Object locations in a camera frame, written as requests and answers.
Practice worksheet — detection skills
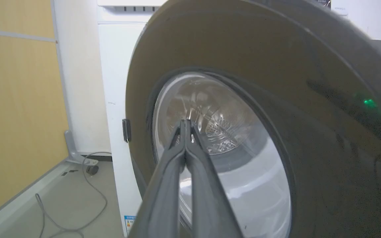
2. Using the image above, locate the blue label sticker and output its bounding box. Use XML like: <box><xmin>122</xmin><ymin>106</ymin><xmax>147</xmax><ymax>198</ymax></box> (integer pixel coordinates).
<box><xmin>124</xmin><ymin>216</ymin><xmax>136</xmax><ymax>236</ymax></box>

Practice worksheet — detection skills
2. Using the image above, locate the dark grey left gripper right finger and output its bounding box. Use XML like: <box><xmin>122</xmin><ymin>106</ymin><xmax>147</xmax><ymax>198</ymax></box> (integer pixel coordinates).
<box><xmin>185</xmin><ymin>120</ymin><xmax>244</xmax><ymax>238</ymax></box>

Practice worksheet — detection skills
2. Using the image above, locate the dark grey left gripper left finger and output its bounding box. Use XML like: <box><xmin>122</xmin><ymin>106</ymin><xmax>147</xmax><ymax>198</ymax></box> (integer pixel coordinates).
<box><xmin>128</xmin><ymin>119</ymin><xmax>187</xmax><ymax>238</ymax></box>

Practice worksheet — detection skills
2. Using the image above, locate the grey metal partition foot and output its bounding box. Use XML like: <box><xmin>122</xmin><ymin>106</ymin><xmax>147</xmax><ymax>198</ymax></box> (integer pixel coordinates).
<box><xmin>64</xmin><ymin>130</ymin><xmax>99</xmax><ymax>165</ymax></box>

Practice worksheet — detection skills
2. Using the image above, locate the white washing machine body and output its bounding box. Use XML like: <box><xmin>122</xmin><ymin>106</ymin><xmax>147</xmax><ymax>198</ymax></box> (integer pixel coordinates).
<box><xmin>97</xmin><ymin>0</ymin><xmax>168</xmax><ymax>237</ymax></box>

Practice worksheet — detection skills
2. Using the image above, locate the round dark washing machine door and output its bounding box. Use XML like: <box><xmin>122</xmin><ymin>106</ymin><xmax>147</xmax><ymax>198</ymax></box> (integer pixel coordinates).
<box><xmin>125</xmin><ymin>0</ymin><xmax>381</xmax><ymax>238</ymax></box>

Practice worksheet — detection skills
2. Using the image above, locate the black door hinge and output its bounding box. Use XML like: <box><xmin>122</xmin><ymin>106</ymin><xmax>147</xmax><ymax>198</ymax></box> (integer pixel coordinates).
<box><xmin>122</xmin><ymin>118</ymin><xmax>132</xmax><ymax>143</ymax></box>

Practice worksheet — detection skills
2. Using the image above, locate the grey cable on floor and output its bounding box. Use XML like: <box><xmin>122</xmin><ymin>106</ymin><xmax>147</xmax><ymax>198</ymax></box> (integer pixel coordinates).
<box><xmin>35</xmin><ymin>151</ymin><xmax>112</xmax><ymax>238</ymax></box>

